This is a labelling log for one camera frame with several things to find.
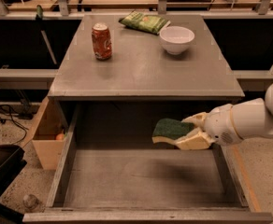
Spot white ceramic bowl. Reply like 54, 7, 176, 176
159, 26, 194, 55

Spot open grey top drawer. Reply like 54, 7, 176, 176
23, 102, 273, 224

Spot black floor cable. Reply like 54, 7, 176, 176
0, 81, 29, 146

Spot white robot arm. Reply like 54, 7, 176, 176
175, 84, 273, 150

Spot black chair base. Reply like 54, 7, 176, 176
0, 145, 27, 224

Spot green and yellow sponge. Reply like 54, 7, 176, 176
151, 119, 194, 146

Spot orange ball in box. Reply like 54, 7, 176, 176
55, 133, 65, 141

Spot metal railing frame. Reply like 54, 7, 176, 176
0, 0, 273, 20

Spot green handled tool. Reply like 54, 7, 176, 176
36, 5, 57, 65

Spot grey cabinet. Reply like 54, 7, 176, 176
49, 13, 244, 103

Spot crushed orange soda can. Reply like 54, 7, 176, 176
92, 22, 112, 61

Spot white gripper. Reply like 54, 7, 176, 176
175, 104, 242, 150

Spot green chip bag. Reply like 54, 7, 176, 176
119, 11, 170, 35

